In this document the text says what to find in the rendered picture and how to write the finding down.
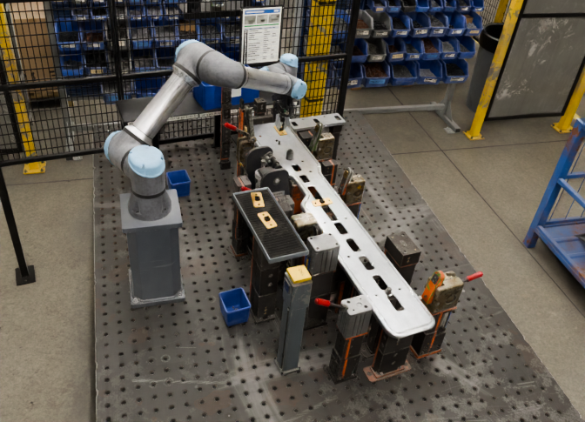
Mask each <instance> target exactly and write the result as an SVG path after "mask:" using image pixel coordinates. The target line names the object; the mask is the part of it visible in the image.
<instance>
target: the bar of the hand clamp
mask: <svg viewBox="0 0 585 422"><path fill-rule="evenodd" d="M252 110H254V111H257V106H256V105H254V106H253V107H250V106H249V104H248V105H245V108H244V109H243V110H242V112H244V113H245V120H246V127H247V133H249V134H250V137H253V136H255V135H254V127H253V120H252ZM250 137H249V138H248V139H250Z"/></svg>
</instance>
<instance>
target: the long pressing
mask: <svg viewBox="0 0 585 422"><path fill-rule="evenodd" d="M273 126H276V125H275V123H268V124H255V125H254V126H253V127H254V135H255V137H256V138H257V142H255V146H256V147H260V146H270V147H271V148H272V151H273V154H272V155H273V156H275V157H276V160H278V161H279V164H281V165H282V166H283V167H284V169H286V170H287V171H288V173H289V178H290V179H292V180H293V181H294V182H295V184H296V185H297V186H298V187H299V189H300V190H301V192H302V193H303V195H304V196H305V197H304V199H303V200H302V202H301V203H300V209H301V210H302V211H303V212H304V213H306V212H311V213H312V214H313V215H314V216H315V218H316V219H317V221H318V223H319V224H320V226H321V227H322V229H323V234H325V233H329V232H331V233H332V234H333V235H334V236H335V238H336V239H337V241H338V242H339V243H340V252H339V256H338V262H337V263H338V264H339V266H340V268H341V269H342V271H343V272H344V273H345V274H346V276H347V277H348V279H349V280H350V282H351V283H352V285H353V287H354V288H355V290H356V291H357V292H358V293H359V295H364V296H365V297H366V299H367V300H368V302H369V303H370V305H371V306H372V307H373V311H372V314H373V315H374V317H375V318H376V320H377V321H378V323H379V324H380V326H381V328H382V329H383V331H384V332H385V333H386V334H387V335H388V336H389V337H391V338H404V337H407V336H411V335H414V334H416V333H419V332H424V331H427V330H430V329H432V328H434V325H435V319H434V316H433V315H432V314H431V313H430V311H429V310H428V309H427V308H426V306H424V304H423V303H422V302H421V300H420V299H419V298H418V296H417V295H416V294H415V293H414V291H413V290H412V288H411V287H410V286H409V285H408V283H407V282H406V280H405V279H404V278H403V277H402V276H401V275H400V273H399V272H398V271H397V270H396V268H395V267H394V266H393V264H392V263H391V262H390V260H389V259H388V258H387V256H386V255H385V254H384V252H383V251H382V250H381V249H380V247H379V246H378V245H377V244H376V243H375V242H374V240H373V239H372V237H371V236H370V235H369V234H368V232H367V231H366V229H365V228H364V227H363V226H362V224H361V223H360V222H359V220H358V219H357V218H356V217H355V216H354V215H353V213H352V212H351V211H350V209H349V208H348V207H347V206H346V204H345V203H344V201H343V200H342V199H341V198H340V196H339V195H338V194H337V192H336V191H335V190H334V188H333V187H332V186H331V185H330V184H329V183H328V181H327V180H326V179H325V177H324V176H323V175H322V173H321V165H320V163H319V162H318V160H317V159H316V158H315V157H314V155H313V154H312V153H311V152H310V151H309V150H308V149H307V147H306V146H305V145H304V143H303V142H302V141H301V139H300V138H299V137H298V135H297V134H296V133H295V132H294V130H293V129H292V128H291V127H289V126H287V127H286V128H285V131H286V133H287V135H283V136H280V135H279V133H278V132H277V131H276V130H275V129H274V127H273ZM260 136H261V137H260ZM276 139H278V141H276ZM279 141H280V144H278V143H279ZM289 149H292V150H293V160H287V159H286V153H287V151H288V150H289ZM301 161H304V162H301ZM293 165H297V166H298V167H299V168H300V169H301V171H295V170H294V169H293V167H292V166H293ZM309 171H311V172H309ZM300 176H306V177H307V179H308V180H309V182H308V183H304V182H303V181H302V180H301V179H300ZM311 186H312V187H314V189H315V190H316V191H317V192H318V193H319V195H320V196H321V197H322V198H330V199H331V200H332V201H333V203H332V204H326V205H327V206H328V207H329V208H330V210H331V211H332V213H333V214H334V216H335V217H336V218H337V219H338V220H336V221H332V220H331V219H330V218H329V217H328V216H327V215H326V213H325V212H324V210H323V209H322V208H321V206H323V205H321V206H317V207H315V206H313V204H312V201H313V200H316V199H315V198H314V196H313V194H312V193H311V192H310V191H309V190H308V189H307V187H311ZM345 218H346V219H345ZM337 223H340V224H342V226H343V227H344V228H345V230H346V231H347V234H345V235H342V234H340V232H339V231H338V229H337V228H336V227H335V225H334V224H337ZM349 239H352V240H353V241H354V243H355V244H356V245H357V246H358V247H359V248H360V251H353V250H352V248H351V247H350V246H349V244H348V243H347V242H346V241H347V240H349ZM348 256H349V257H350V258H349V257H348ZM362 257H365V258H366V259H367V260H368V261H369V263H370V264H371V265H372V267H373V270H370V271H369V270H367V269H366V268H365V266H364V265H363V264H362V263H361V262H360V260H359V258H362ZM373 276H380V277H381V278H382V280H383V281H384V283H385V284H386V285H387V287H388V286H389V287H391V288H392V292H391V293H392V294H390V295H386V293H385V290H381V289H380V288H379V286H378V285H377V283H376V282H375V281H374V279H373ZM399 289H400V290H399ZM375 295H377V296H375ZM389 296H395V297H396V298H397V300H398V301H399V302H400V304H401V306H402V307H403V308H404V310H402V311H396V310H395V308H394V307H393V305H392V304H391V302H390V301H389V300H388V298H387V297H389Z"/></svg>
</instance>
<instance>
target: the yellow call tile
mask: <svg viewBox="0 0 585 422"><path fill-rule="evenodd" d="M286 271H287V273H288V275H289V276H290V278H291V280H292V281H293V283H294V284H296V283H299V282H303V281H307V280H310V279H311V278H312V277H311V275H310V274H309V272H308V271H307V269H306V268H305V266H304V265H299V266H295V267H292V268H287V269H286Z"/></svg>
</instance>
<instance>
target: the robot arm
mask: <svg viewBox="0 0 585 422"><path fill-rule="evenodd" d="M175 55H176V56H175V57H174V58H175V63H174V65H173V66H172V68H173V73H172V74H171V75H170V76H169V78H168V79H167V80H166V82H165V83H164V84H163V86H162V87H161V88H160V90H159V91H158V92H157V94H156V95H155V96H154V98H153V99H152V100H151V101H150V102H149V103H148V105H147V106H146V107H145V109H144V110H143V111H142V113H141V114H140V115H139V116H138V118H137V119H136V121H135V122H134V123H133V124H132V125H129V126H125V127H124V128H123V129H122V130H121V131H116V132H113V133H111V134H110V136H108V137H107V139H106V141H105V144H104V154H105V155H106V157H107V158H108V159H109V160H110V162H111V163H112V164H113V165H115V166H116V167H117V168H119V169H120V170H121V171H122V172H123V173H124V174H125V175H126V176H127V177H129V178H130V180H131V190H132V192H131V197H130V200H129V204H128V207H129V213H130V214H131V215H132V216H133V217H134V218H135V219H138V220H141V221H156V220H159V219H162V218H164V217H166V216H167V215H168V214H169V213H170V212H171V199H170V197H169V195H168V193H167V191H166V188H165V161H164V156H163V154H162V152H161V151H160V150H159V149H157V148H155V147H153V146H152V142H151V141H152V139H153V138H154V137H155V135H156V134H157V133H158V131H159V130H160V129H161V127H162V126H163V125H164V124H165V122H166V121H167V119H168V118H169V117H170V116H171V114H172V113H173V112H174V111H175V110H176V108H177V107H178V106H179V104H180V103H181V102H182V100H183V99H184V98H185V96H186V95H187V94H188V92H189V91H190V90H191V89H192V88H193V87H199V86H200V84H201V83H202V82H205V83H207V84H210V85H214V86H218V87H224V88H230V89H235V90H237V89H240V88H247V89H253V90H262V91H268V92H272V93H277V94H274V95H272V100H273V101H275V105H274V106H273V109H272V117H273V120H274V123H275V125H276V128H277V129H278V130H280V128H281V122H280V119H282V117H283V118H284V119H283V124H282V129H283V130H284V129H285V128H286V127H287V126H289V127H291V122H290V118H291V117H293V116H295V117H296V112H297V106H296V105H295V104H294V102H293V98H295V99H301V98H302V97H303V96H304V95H305V94H306V90H307V86H306V83H305V82H303V81H301V79H298V78H297V69H298V58H297V57H296V56H294V55H293V54H283V55H282V56H281V57H280V62H278V63H276V64H272V65H269V66H265V67H264V68H261V69H259V70H258V69H254V68H250V67H245V66H244V65H243V64H242V63H240V62H236V61H233V60H231V59H230V58H229V57H226V56H225V55H223V54H221V53H220V52H217V51H216V50H214V49H212V48H210V47H209V46H207V45H206V44H204V43H201V42H199V41H197V40H188V41H185V42H183V43H182V44H181V45H179V47H178V48H177V50H176V52H175ZM294 110H296V111H295V113H294Z"/></svg>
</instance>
